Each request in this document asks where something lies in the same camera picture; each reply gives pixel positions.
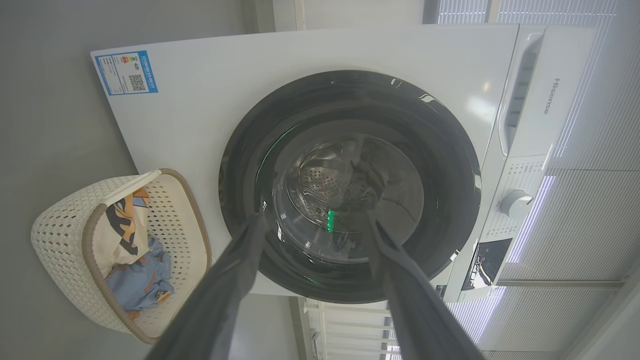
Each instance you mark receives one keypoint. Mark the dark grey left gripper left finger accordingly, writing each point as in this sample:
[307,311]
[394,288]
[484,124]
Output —
[220,290]

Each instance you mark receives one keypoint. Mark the white front-load washing machine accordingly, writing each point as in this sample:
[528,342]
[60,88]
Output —
[190,115]

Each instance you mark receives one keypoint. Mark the blue energy label sticker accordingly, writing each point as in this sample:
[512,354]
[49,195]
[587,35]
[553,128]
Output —
[125,72]

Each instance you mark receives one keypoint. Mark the blue cartoon print garment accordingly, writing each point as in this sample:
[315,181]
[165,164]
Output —
[137,282]

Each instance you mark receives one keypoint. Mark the cream printed garment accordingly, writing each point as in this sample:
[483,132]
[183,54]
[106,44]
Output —
[117,245]

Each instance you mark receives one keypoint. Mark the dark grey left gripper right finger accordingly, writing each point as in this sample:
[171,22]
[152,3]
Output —
[415,310]

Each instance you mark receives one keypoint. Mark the white metal railing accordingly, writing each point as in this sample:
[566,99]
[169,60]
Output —
[345,325]

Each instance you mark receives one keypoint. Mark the cream perforated laundry basket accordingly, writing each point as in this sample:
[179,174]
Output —
[60,235]

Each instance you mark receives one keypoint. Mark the white washing machine dial knob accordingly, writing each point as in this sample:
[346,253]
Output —
[516,204]

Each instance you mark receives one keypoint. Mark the white detergent drawer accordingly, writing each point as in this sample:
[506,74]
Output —
[555,90]

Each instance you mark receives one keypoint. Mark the black washing machine display panel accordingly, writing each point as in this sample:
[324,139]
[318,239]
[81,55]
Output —
[487,262]

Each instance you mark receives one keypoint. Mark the round dark washer door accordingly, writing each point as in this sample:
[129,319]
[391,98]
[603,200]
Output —
[250,150]

